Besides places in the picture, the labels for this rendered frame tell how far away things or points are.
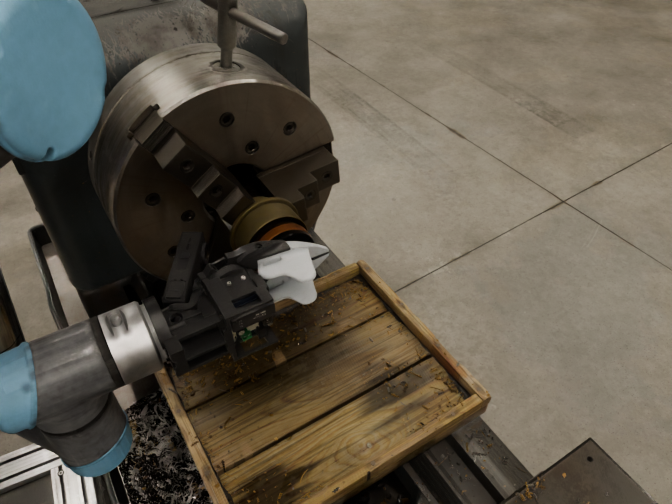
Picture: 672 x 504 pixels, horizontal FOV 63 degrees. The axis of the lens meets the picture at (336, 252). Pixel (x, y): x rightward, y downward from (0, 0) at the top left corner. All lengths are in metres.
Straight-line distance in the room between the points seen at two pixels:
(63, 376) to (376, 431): 0.38
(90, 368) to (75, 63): 0.28
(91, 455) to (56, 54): 0.41
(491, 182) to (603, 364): 1.02
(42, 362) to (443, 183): 2.22
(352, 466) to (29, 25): 0.56
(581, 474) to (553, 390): 1.28
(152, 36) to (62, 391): 0.47
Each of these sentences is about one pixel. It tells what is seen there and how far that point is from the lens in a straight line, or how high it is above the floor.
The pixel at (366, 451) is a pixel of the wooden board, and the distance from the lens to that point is 0.72.
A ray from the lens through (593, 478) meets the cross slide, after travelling 0.67.
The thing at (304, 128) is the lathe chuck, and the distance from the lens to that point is 0.75.
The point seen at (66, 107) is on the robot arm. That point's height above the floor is 1.35.
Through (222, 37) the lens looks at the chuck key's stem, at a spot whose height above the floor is 1.27.
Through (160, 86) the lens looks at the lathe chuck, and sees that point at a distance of 0.70.
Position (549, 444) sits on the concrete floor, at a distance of 1.83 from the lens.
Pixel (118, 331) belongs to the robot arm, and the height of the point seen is 1.12.
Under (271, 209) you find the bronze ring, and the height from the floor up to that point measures 1.12.
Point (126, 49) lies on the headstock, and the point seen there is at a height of 1.23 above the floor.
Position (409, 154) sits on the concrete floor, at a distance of 2.78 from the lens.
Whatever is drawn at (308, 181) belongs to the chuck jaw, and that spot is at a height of 1.11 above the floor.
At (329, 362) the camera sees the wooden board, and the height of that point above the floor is 0.88.
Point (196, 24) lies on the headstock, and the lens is 0.83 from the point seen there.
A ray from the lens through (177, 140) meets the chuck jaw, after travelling 0.65.
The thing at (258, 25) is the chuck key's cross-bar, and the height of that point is 1.30.
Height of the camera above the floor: 1.53
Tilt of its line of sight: 44 degrees down
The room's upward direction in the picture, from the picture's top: straight up
